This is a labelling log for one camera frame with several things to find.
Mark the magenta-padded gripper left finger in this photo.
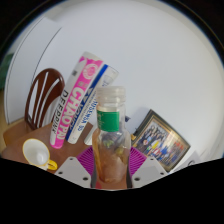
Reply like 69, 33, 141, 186
54, 145, 98, 189

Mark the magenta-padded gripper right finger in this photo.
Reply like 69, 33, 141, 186
127, 145, 169, 189

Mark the clear green-labelled plastic bottle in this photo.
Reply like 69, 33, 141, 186
91, 85, 132, 184

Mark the framed group photo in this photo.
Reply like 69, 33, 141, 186
131, 109, 191, 173

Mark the long white and blue box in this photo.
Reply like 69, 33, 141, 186
65, 63, 120, 145

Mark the long pink and white box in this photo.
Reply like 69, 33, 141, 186
49, 51, 105, 150

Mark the white door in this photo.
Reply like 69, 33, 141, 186
3, 16, 63, 124

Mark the white mug with yellow handle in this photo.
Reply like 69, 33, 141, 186
21, 138, 59, 172

